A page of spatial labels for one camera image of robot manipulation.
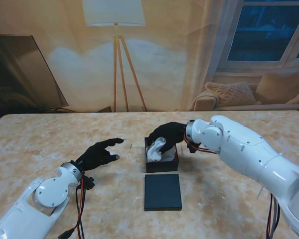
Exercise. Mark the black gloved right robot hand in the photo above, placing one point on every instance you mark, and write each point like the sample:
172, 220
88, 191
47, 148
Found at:
169, 135

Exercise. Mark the white plastic bag orange print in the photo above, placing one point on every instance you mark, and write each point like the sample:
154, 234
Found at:
154, 152

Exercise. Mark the printed living room backdrop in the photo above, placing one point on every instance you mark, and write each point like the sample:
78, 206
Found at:
164, 62

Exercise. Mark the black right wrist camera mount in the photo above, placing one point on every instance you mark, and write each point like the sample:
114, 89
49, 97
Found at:
192, 147

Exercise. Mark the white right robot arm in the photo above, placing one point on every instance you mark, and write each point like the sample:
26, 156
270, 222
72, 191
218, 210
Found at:
251, 154

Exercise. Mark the black gift box pink inside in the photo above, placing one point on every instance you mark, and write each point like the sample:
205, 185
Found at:
162, 166

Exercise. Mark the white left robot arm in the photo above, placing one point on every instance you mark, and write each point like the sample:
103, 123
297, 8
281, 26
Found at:
30, 204

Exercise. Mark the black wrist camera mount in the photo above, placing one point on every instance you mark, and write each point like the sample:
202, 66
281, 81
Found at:
89, 183
192, 147

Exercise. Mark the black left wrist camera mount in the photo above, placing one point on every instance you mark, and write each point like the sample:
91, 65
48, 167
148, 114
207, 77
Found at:
89, 183

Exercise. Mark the black gift box lid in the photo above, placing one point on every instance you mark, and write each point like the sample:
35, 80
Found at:
162, 194

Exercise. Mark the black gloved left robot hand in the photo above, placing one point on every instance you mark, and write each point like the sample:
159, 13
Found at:
99, 154

